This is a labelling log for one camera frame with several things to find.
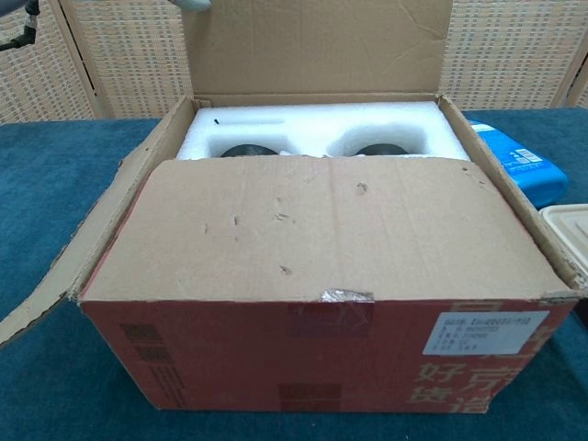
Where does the red cardboard box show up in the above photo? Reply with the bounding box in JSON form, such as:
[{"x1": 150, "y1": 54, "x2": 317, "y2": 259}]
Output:
[{"x1": 0, "y1": 0, "x2": 581, "y2": 413}]

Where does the blue detergent pump bottle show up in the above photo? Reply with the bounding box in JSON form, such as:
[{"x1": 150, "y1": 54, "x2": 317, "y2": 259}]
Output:
[{"x1": 466, "y1": 117, "x2": 571, "y2": 206}]

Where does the white foam insert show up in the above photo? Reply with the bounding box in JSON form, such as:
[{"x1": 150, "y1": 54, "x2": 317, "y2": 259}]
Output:
[{"x1": 176, "y1": 101, "x2": 473, "y2": 163}]

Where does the beige lidded lunch container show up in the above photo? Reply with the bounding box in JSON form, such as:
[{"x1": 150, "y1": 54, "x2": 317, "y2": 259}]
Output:
[{"x1": 536, "y1": 203, "x2": 588, "y2": 291}]

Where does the black round item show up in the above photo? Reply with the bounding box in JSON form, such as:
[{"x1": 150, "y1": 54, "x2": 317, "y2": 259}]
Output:
[
  {"x1": 219, "y1": 143, "x2": 277, "y2": 160},
  {"x1": 355, "y1": 142, "x2": 411, "y2": 158}
]

